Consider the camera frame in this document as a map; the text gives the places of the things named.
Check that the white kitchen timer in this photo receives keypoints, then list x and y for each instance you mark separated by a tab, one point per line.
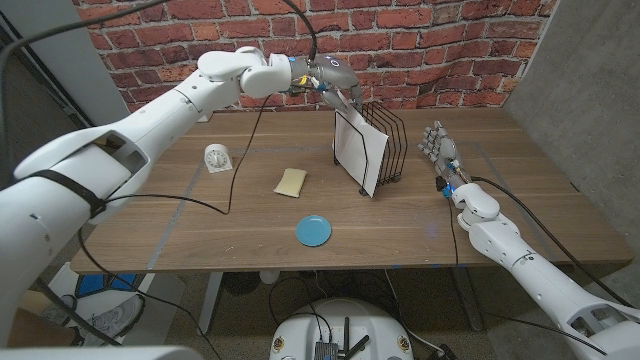
218	159

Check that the grey table leg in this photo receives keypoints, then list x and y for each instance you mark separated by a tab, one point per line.
470	300

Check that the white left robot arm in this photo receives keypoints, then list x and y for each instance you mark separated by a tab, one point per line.
150	130

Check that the grey sneaker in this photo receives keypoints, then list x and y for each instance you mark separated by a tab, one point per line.
62	310
115	317

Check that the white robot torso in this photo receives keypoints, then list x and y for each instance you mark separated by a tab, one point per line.
300	330

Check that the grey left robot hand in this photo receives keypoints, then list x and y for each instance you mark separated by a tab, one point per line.
330	72

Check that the yellow sponge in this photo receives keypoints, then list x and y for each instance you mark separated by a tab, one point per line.
290	182

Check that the grey computer box with antennas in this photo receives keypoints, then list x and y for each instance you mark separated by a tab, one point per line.
325	350

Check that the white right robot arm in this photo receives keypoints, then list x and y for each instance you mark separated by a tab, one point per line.
545	290

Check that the blue round plate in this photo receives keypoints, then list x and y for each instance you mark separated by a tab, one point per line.
313	231

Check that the red brick printed backdrop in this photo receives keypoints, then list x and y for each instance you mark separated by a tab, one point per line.
425	50

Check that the white table leg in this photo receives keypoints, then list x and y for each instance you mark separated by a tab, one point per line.
210	305

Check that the white board with blue print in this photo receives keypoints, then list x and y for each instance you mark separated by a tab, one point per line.
160	300

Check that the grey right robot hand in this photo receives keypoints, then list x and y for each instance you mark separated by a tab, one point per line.
442	150

